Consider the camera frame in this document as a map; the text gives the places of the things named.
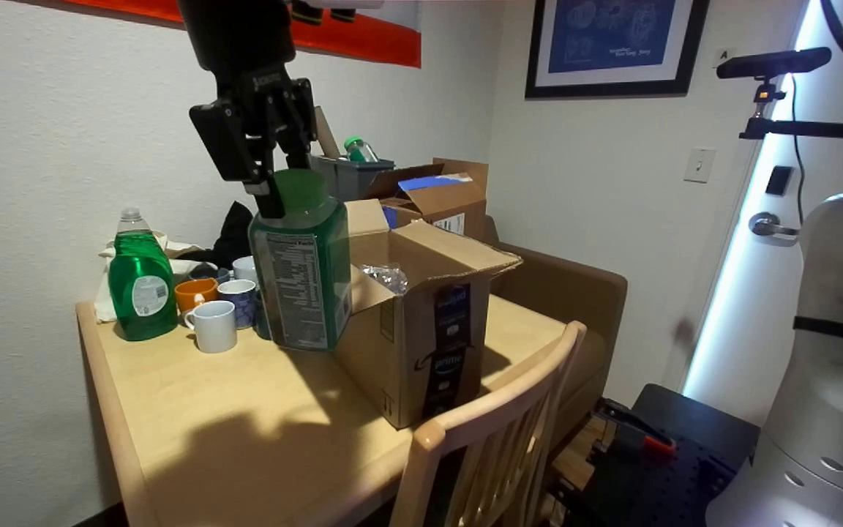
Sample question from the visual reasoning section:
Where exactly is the white door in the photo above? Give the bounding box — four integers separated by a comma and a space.
724, 0, 843, 295

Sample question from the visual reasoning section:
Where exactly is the green lidded clear jar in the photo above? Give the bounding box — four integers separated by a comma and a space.
344, 134, 383, 167

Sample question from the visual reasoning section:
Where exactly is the black door keypad lock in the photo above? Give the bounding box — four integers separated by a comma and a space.
765, 164, 796, 200

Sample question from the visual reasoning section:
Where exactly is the black perforated mounting board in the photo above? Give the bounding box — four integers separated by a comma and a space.
578, 381, 767, 527

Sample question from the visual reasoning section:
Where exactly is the large labelled cardboard box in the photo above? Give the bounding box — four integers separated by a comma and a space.
361, 159, 633, 463

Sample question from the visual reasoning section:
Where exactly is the white light switch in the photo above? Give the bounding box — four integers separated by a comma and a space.
683, 145, 718, 188

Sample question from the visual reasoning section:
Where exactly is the green lidded clear container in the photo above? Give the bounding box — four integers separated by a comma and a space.
247, 167, 355, 353

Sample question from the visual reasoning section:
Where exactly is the red wall banner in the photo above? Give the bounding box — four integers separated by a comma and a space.
22, 0, 424, 71

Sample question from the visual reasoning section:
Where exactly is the green dish soap bottle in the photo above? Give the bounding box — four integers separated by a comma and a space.
105, 204, 181, 342

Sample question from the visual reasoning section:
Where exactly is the clear plastic wrap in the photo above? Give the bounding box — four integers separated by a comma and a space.
358, 260, 412, 299

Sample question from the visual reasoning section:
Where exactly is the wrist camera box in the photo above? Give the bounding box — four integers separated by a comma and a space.
187, 100, 251, 183

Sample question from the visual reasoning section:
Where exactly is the orange cup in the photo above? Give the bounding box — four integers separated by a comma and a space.
172, 274, 222, 317

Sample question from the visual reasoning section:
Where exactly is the blue patterned cup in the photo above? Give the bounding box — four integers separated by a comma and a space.
215, 277, 265, 331

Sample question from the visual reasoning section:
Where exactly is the light wooden chair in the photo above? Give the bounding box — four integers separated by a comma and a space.
387, 320, 592, 527

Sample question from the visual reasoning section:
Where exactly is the orange handled clamp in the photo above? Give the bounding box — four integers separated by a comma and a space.
601, 394, 683, 463

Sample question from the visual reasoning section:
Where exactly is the small white cup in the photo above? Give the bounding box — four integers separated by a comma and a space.
228, 254, 260, 287

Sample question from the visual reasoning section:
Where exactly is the upright cardboard piece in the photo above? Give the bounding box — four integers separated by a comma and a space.
311, 103, 344, 164

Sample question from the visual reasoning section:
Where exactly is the framed blue picture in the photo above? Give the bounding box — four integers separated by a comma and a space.
525, 0, 712, 100

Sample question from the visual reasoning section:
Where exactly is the black camera on stand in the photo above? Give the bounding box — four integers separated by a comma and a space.
714, 44, 843, 159

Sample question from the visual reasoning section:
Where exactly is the small open cardboard box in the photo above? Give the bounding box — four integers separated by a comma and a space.
332, 200, 528, 434

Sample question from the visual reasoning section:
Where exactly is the grey plastic bin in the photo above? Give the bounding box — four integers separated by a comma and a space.
313, 154, 401, 204

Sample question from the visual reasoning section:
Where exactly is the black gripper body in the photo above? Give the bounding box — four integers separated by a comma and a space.
241, 63, 316, 183

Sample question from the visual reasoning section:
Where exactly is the white mug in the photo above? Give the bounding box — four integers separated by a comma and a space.
181, 299, 241, 353

